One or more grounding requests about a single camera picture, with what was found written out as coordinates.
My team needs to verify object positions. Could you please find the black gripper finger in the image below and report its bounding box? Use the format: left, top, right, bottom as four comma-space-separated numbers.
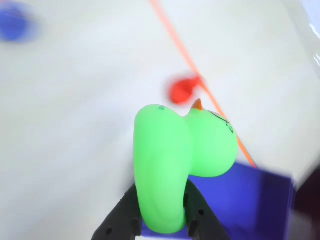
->
183, 179, 230, 240
91, 183, 144, 240

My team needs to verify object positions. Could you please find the orange tape strip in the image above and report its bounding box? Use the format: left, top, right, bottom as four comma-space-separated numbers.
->
148, 0, 259, 170

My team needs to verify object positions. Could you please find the blue plastic box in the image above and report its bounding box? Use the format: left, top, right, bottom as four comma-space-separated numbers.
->
141, 161, 296, 240

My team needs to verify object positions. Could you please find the red rubber duck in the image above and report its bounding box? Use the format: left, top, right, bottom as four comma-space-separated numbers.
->
166, 73, 209, 106

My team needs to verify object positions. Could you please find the blue rubber duck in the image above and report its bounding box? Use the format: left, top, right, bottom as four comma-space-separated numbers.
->
0, 7, 42, 44

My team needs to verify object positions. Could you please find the green rubber duck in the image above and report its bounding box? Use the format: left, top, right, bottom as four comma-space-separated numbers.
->
133, 98, 238, 235

